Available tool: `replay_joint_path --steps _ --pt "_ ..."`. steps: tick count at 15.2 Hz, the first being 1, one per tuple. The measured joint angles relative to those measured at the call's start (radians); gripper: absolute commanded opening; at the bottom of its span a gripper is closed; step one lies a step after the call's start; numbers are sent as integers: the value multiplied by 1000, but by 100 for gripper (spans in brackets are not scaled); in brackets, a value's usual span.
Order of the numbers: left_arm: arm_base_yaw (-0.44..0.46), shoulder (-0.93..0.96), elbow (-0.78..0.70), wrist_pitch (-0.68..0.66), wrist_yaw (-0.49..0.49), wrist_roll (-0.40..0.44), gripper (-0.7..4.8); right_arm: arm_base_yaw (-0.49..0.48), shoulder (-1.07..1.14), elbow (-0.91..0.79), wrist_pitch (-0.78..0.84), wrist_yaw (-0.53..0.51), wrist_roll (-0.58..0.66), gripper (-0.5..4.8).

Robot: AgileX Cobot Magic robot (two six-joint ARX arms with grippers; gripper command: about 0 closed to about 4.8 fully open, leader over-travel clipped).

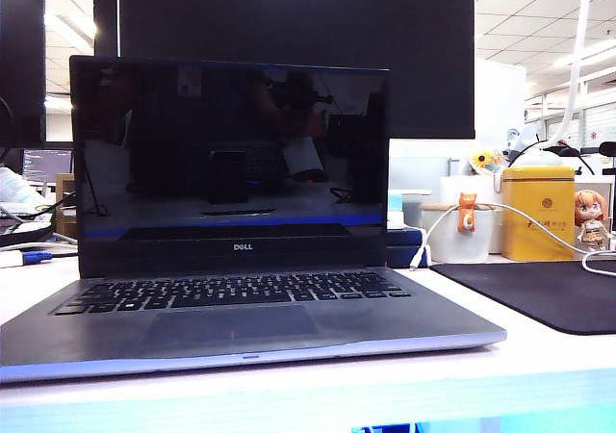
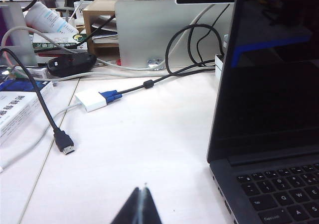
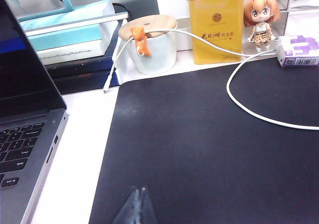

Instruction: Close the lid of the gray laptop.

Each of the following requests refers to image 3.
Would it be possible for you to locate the translucent dark right gripper left finger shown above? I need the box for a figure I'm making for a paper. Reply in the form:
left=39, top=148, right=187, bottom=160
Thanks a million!
left=111, top=186, right=141, bottom=224

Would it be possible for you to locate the translucent dark right gripper right finger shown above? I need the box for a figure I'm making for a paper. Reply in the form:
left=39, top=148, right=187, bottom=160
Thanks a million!
left=138, top=187, right=158, bottom=224

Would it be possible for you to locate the gray laptop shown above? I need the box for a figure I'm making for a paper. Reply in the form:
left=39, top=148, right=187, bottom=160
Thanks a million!
left=0, top=0, right=68, bottom=224

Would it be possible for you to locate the wooden cup lid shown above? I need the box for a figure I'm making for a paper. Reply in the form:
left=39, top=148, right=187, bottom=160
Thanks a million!
left=118, top=14, right=178, bottom=39

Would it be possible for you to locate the black mouse mat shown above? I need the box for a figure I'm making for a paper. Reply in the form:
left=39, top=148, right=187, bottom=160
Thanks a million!
left=88, top=58, right=319, bottom=224

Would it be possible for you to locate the black flat box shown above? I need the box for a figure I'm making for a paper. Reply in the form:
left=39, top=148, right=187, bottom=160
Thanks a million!
left=51, top=67, right=123, bottom=95
left=44, top=2, right=130, bottom=80

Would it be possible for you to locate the white ceramic cup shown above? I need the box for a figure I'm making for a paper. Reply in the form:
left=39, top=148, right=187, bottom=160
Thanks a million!
left=119, top=22, right=179, bottom=76

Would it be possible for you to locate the white book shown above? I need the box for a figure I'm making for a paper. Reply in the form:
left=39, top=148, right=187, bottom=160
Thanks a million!
left=36, top=38, right=108, bottom=66

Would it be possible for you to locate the orange cat figure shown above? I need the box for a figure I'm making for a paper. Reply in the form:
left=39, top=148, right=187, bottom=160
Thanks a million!
left=130, top=26, right=152, bottom=58

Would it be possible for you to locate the yellow tea tin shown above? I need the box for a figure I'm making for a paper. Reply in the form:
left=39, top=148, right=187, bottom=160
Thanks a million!
left=187, top=0, right=245, bottom=65

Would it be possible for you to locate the teal book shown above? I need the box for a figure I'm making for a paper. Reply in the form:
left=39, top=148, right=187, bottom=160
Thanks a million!
left=18, top=0, right=113, bottom=52

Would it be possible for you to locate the white desk organizer box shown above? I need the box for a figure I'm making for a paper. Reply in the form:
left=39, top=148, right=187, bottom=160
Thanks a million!
left=156, top=0, right=192, bottom=52

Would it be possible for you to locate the white purple small box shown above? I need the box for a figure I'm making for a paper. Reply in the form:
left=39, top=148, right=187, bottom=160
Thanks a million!
left=276, top=34, right=319, bottom=68

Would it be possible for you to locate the orange-haired anime figurine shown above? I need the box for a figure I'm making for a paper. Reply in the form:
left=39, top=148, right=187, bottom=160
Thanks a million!
left=243, top=0, right=282, bottom=52

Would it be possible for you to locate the white shelf unit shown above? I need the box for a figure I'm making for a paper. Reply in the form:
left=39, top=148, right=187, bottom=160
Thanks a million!
left=254, top=0, right=319, bottom=37

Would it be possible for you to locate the white charging cable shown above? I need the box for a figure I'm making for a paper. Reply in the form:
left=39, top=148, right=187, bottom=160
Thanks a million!
left=103, top=28, right=319, bottom=130

